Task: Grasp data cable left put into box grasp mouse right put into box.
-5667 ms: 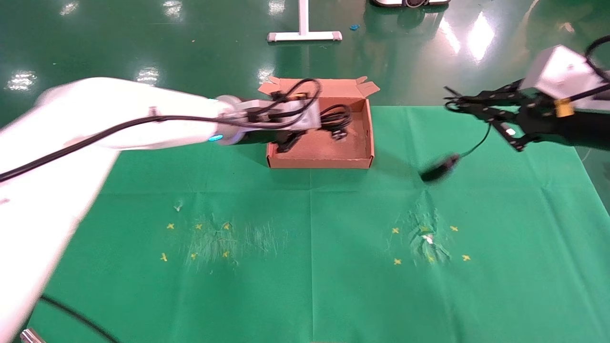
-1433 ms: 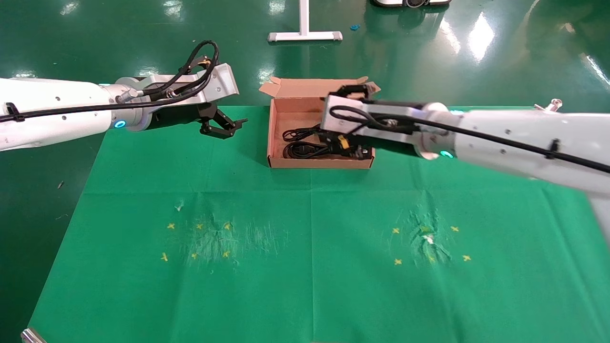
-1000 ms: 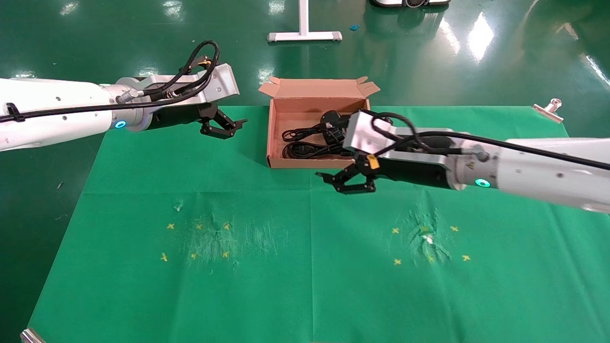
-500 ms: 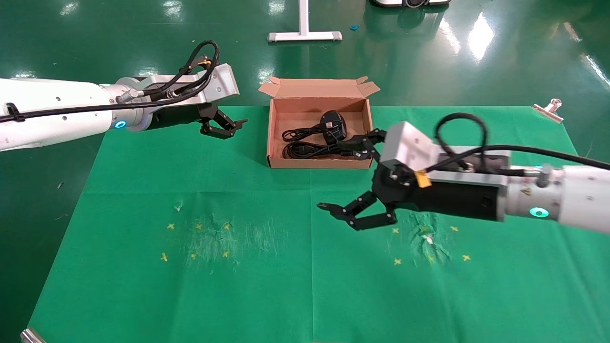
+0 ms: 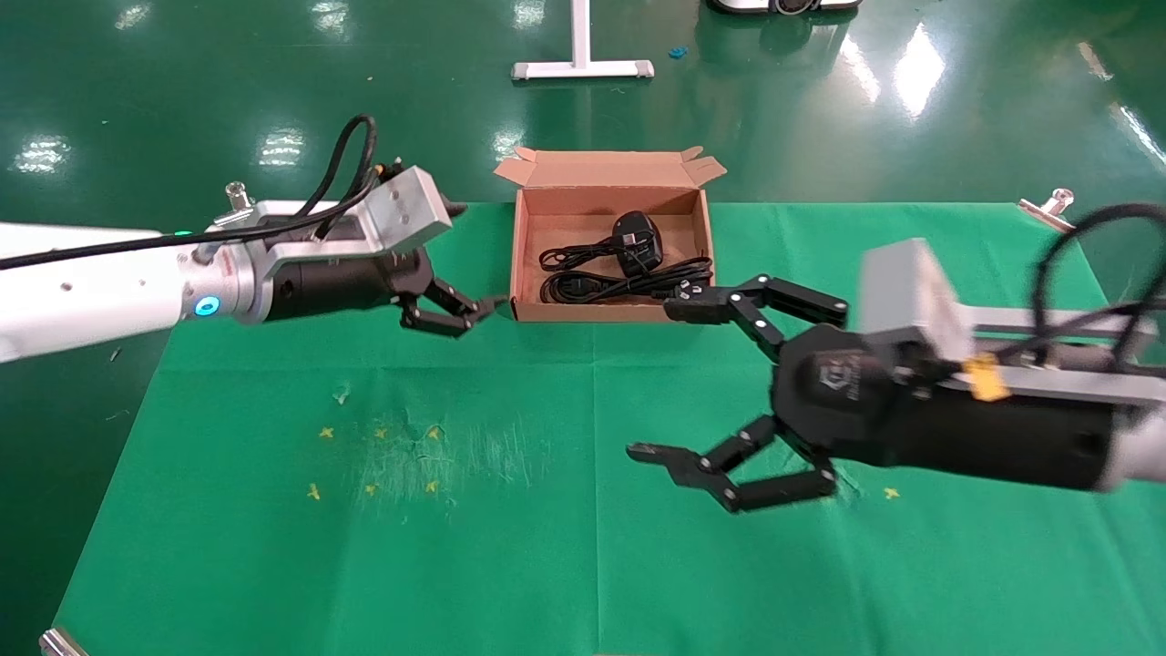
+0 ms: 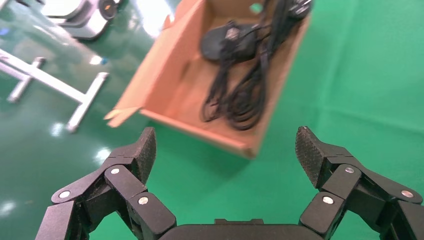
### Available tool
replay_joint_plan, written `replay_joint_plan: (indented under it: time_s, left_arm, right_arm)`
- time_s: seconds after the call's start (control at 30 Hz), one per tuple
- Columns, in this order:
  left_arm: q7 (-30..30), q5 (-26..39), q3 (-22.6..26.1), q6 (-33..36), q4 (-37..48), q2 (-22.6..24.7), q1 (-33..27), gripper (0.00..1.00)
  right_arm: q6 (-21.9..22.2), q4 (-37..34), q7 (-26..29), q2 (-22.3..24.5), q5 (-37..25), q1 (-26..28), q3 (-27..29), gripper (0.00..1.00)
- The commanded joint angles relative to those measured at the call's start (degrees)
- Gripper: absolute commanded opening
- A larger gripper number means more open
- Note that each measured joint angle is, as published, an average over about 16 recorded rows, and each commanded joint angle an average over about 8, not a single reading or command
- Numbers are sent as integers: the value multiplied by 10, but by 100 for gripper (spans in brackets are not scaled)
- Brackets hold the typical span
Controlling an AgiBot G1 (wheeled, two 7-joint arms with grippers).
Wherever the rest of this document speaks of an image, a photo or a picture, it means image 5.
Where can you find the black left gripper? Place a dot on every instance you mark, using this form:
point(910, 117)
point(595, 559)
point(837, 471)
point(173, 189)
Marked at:
point(337, 282)

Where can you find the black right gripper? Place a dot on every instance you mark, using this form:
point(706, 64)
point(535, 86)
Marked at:
point(847, 401)

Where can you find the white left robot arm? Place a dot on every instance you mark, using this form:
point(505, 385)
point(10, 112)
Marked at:
point(82, 292)

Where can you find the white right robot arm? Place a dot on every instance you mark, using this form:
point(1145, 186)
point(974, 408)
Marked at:
point(1143, 451)

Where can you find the open brown cardboard box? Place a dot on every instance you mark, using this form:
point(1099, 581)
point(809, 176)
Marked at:
point(610, 182)

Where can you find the silver metal binder clip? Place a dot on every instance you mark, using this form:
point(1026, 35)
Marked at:
point(1048, 214)
point(239, 194)
point(62, 645)

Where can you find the yellow label tag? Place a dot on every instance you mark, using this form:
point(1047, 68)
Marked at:
point(988, 381)

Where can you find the green table cloth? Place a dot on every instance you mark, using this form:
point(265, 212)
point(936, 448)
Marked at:
point(547, 565)

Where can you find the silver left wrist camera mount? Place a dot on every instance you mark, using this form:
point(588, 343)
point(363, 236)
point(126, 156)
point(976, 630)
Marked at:
point(405, 214)

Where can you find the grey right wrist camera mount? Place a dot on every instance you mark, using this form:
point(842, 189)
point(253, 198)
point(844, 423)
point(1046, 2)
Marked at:
point(902, 292)

